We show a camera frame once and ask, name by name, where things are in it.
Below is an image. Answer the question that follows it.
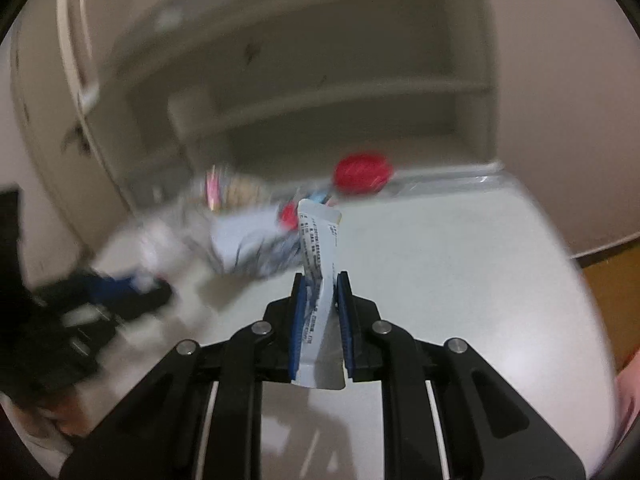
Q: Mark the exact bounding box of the small red cap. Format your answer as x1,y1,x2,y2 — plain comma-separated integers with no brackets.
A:
279,203,301,231

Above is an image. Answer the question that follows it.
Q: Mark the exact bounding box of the crumpled white plastic wrapper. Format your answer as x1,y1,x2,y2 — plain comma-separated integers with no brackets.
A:
132,200,213,288

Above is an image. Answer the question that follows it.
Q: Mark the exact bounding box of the person's left forearm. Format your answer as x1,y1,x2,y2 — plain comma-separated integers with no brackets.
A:
0,390,96,461

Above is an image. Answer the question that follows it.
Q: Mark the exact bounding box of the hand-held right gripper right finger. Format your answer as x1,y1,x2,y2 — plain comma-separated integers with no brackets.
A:
336,271,586,480

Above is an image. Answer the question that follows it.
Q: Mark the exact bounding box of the white printed packet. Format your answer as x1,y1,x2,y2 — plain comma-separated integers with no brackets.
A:
290,199,347,391

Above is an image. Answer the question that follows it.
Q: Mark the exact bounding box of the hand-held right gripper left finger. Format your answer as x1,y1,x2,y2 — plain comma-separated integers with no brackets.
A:
60,272,307,480

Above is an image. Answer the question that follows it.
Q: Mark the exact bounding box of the pink striped packet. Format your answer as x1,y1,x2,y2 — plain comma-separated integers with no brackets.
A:
205,165,224,211

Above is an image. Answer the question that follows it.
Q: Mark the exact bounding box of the beige shelf unit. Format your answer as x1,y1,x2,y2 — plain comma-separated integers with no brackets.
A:
10,0,501,261

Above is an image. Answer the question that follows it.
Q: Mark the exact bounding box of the pile of crumpled wrappers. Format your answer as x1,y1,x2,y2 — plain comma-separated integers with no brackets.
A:
207,205,306,278

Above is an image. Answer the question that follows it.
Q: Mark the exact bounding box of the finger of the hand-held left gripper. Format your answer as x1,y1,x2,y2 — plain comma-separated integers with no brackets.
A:
65,267,173,323

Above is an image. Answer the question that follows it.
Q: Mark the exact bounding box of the red round lid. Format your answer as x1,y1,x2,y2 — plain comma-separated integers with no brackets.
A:
333,152,394,196

